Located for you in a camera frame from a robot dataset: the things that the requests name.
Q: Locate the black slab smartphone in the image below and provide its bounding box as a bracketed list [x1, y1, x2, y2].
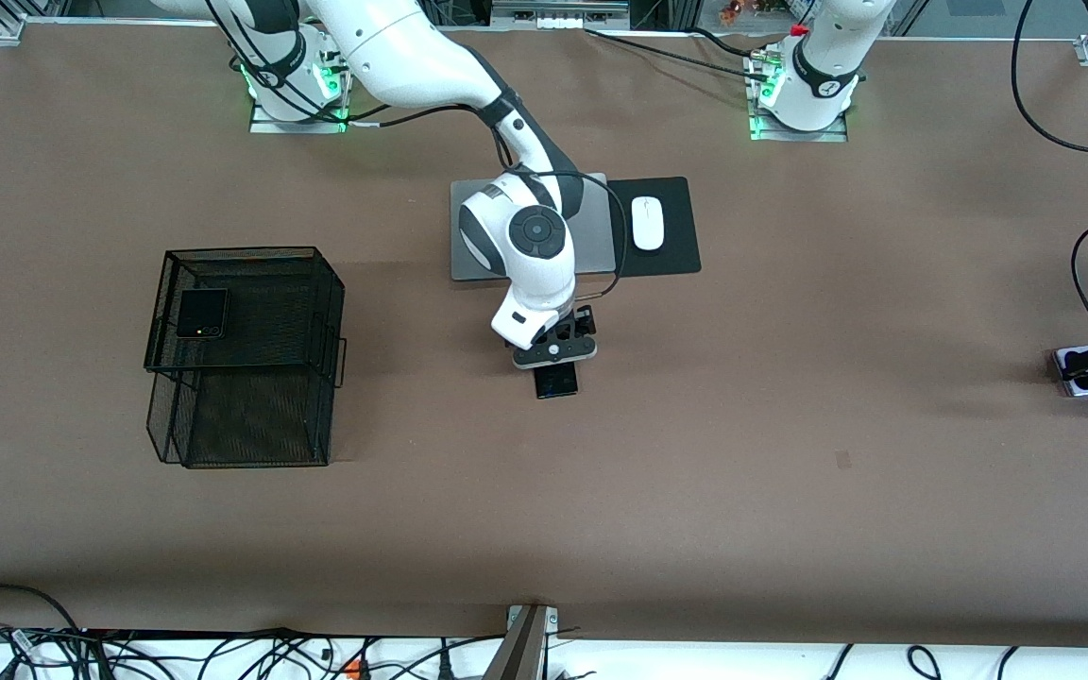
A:
[535, 364, 580, 400]

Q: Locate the black flip phone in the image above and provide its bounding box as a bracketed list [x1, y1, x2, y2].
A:
[174, 288, 230, 340]

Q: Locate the silver laptop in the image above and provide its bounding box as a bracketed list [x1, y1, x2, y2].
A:
[450, 173, 617, 282]

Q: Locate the white computer mouse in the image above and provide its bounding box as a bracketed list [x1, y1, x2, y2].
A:
[632, 195, 666, 252]

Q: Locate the black mouse pad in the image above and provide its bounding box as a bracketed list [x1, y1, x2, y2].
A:
[607, 177, 702, 279]

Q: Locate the silver power strip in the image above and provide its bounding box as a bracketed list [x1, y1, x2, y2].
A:
[492, 0, 630, 25]

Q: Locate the black mesh desk organizer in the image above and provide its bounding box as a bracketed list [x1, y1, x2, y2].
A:
[144, 246, 349, 469]

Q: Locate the aluminium profile beam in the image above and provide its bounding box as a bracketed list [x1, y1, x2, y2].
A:
[483, 604, 559, 680]

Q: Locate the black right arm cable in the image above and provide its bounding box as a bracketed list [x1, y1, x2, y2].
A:
[346, 102, 627, 301]

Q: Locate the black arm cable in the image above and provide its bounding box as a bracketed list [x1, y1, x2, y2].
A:
[1011, 0, 1088, 365]
[346, 102, 627, 301]

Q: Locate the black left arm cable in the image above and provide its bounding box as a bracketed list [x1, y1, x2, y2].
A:
[1011, 0, 1088, 365]

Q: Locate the black cable on table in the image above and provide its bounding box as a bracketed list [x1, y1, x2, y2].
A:
[585, 26, 770, 78]

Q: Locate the black cable tangle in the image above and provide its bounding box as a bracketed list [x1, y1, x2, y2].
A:
[0, 619, 512, 680]

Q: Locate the black looped cable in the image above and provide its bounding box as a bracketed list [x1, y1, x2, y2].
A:
[0, 583, 82, 636]

